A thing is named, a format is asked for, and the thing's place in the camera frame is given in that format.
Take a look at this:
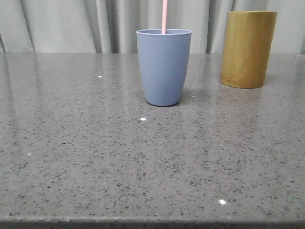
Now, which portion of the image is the blue plastic cup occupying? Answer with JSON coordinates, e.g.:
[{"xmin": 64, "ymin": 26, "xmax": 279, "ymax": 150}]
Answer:
[{"xmin": 136, "ymin": 29, "xmax": 192, "ymax": 106}]

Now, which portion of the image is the pink chopstick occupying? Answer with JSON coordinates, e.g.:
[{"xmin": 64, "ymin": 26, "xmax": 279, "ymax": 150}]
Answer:
[{"xmin": 161, "ymin": 0, "xmax": 168, "ymax": 34}]

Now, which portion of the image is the bamboo wooden cup holder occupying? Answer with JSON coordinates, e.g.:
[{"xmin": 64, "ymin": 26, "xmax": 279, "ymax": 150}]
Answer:
[{"xmin": 220, "ymin": 11, "xmax": 277, "ymax": 89}]

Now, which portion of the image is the grey pleated curtain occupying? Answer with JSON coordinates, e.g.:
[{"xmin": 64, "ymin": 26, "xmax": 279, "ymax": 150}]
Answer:
[{"xmin": 0, "ymin": 0, "xmax": 305, "ymax": 53}]

